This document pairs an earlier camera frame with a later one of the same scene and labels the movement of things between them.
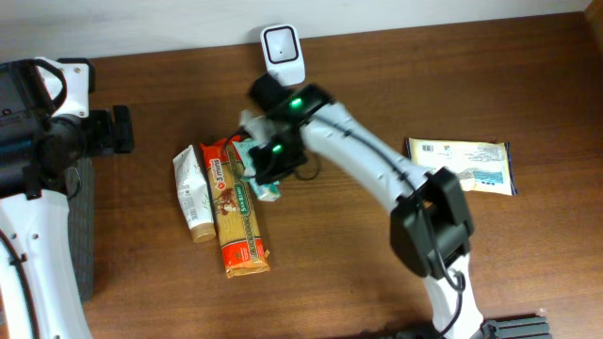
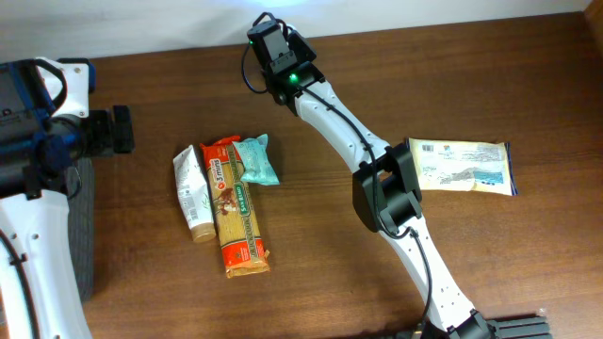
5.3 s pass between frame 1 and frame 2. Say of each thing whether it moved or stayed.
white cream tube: stayed
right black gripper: moved
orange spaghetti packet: stayed
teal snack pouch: stayed
